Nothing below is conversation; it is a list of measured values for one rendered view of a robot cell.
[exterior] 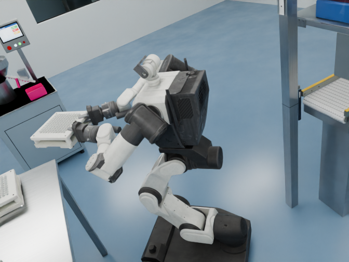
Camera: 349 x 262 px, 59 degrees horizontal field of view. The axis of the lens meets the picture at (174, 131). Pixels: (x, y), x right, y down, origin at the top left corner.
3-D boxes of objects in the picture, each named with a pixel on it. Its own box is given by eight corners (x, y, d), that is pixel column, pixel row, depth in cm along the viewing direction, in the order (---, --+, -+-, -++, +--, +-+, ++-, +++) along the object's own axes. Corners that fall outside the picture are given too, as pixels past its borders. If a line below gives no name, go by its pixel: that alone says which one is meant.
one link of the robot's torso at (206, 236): (220, 219, 198) (217, 206, 190) (214, 247, 183) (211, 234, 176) (189, 216, 205) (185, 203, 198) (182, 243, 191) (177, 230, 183)
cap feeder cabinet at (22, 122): (31, 183, 310) (-12, 122, 267) (23, 157, 353) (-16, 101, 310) (89, 152, 331) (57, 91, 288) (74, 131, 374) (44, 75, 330)
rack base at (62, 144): (61, 121, 187) (59, 118, 186) (94, 120, 178) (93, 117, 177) (36, 147, 169) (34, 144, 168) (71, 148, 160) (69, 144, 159)
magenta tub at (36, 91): (31, 101, 282) (26, 93, 277) (29, 97, 291) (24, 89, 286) (48, 94, 287) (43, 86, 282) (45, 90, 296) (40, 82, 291)
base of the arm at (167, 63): (184, 76, 163) (197, 65, 155) (179, 95, 157) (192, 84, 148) (160, 61, 158) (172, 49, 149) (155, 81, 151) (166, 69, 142)
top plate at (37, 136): (57, 114, 184) (55, 112, 183) (91, 113, 175) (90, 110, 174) (31, 140, 166) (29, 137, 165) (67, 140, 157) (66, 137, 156)
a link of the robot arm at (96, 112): (85, 110, 163) (107, 103, 164) (85, 102, 171) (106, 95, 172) (94, 129, 171) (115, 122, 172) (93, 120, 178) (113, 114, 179)
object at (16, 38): (27, 89, 309) (-9, 28, 273) (25, 86, 316) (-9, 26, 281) (49, 79, 316) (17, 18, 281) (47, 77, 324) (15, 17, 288)
